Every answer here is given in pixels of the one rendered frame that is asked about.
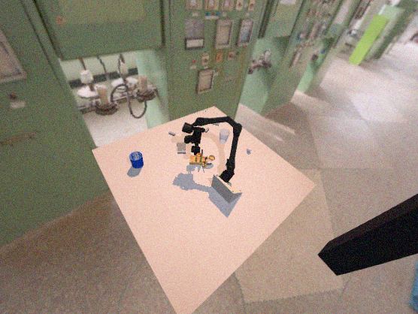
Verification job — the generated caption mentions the blue mug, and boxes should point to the blue mug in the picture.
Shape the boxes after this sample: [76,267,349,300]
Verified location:
[129,151,144,169]

